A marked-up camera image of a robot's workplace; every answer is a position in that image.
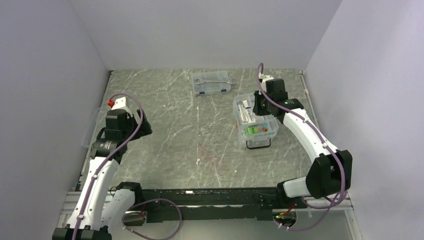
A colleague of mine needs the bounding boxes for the white sachet top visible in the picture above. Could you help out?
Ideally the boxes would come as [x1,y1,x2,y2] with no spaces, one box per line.
[242,100,252,116]

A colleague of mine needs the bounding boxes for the clear first aid box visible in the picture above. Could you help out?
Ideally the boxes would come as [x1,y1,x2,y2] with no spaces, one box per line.
[232,94,279,150]

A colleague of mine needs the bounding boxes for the small green box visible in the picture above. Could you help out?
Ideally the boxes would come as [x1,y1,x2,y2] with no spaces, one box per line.
[245,126,261,136]

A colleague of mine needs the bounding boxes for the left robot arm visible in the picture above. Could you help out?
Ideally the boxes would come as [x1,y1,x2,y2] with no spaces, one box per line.
[51,109,153,240]

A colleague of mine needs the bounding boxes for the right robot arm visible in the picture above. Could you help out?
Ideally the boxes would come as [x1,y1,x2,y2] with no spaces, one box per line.
[253,75,353,208]

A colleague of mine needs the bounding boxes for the clear screw box blue latches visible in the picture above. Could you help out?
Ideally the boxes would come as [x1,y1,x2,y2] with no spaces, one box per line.
[190,70,235,96]

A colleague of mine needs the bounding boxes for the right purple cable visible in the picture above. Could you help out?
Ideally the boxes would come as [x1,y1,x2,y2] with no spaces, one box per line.
[256,62,348,232]

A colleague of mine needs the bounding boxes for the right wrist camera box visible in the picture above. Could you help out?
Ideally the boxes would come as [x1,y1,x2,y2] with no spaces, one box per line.
[258,74,274,83]

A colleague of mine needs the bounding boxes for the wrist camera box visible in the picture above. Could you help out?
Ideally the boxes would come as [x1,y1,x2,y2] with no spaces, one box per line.
[258,74,274,83]
[107,96,130,113]

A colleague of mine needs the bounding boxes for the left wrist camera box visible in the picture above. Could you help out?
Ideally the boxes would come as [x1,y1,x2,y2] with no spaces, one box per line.
[107,96,130,113]

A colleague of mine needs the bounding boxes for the black base frame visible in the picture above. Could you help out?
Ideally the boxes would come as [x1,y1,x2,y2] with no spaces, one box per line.
[75,185,309,223]

